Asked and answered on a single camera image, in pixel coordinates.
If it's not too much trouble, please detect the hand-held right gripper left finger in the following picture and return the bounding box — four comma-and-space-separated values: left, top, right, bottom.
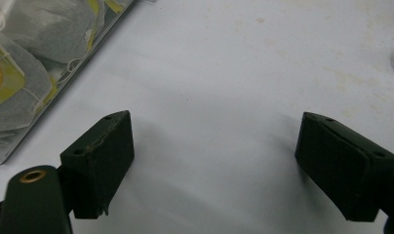
57, 109, 136, 220

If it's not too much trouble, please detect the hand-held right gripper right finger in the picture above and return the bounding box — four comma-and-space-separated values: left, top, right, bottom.
294, 111, 394, 223

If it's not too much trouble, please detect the grey tea bag yellow tag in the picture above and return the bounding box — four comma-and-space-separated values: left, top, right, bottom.
0, 32, 54, 134

